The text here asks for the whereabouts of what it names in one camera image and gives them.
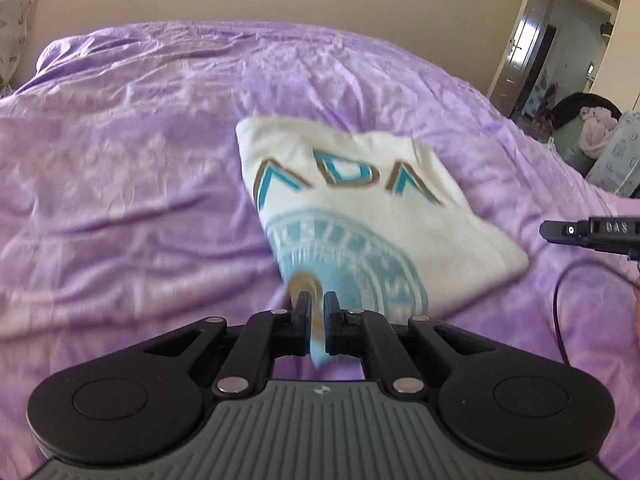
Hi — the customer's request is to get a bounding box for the white printed sweatshirt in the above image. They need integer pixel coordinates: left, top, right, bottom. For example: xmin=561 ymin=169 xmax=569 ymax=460
xmin=234 ymin=115 xmax=532 ymax=369

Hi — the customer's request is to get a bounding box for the dark chair with clothes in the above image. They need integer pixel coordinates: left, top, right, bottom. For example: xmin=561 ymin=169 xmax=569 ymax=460
xmin=548 ymin=92 xmax=622 ymax=176

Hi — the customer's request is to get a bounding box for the light patterned pillow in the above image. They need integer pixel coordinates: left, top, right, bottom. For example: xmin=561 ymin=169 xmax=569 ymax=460
xmin=586 ymin=110 xmax=640 ymax=197

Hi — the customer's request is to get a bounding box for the pink fluffy garment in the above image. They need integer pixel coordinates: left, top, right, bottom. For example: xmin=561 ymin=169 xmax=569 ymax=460
xmin=578 ymin=106 xmax=618 ymax=159

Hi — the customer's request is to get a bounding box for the purple floral bed cover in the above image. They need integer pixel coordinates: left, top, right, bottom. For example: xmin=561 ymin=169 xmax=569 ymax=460
xmin=1 ymin=22 xmax=639 ymax=479

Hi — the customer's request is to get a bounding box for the cream wooden door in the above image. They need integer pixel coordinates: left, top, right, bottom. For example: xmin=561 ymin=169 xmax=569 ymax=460
xmin=487 ymin=0 xmax=552 ymax=117

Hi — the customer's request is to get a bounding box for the floral white curtain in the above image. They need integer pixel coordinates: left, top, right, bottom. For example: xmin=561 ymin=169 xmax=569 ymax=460
xmin=0 ymin=0 xmax=37 ymax=98

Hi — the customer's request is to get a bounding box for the black cable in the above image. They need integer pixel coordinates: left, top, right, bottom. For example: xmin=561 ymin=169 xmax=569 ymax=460
xmin=552 ymin=254 xmax=637 ymax=366

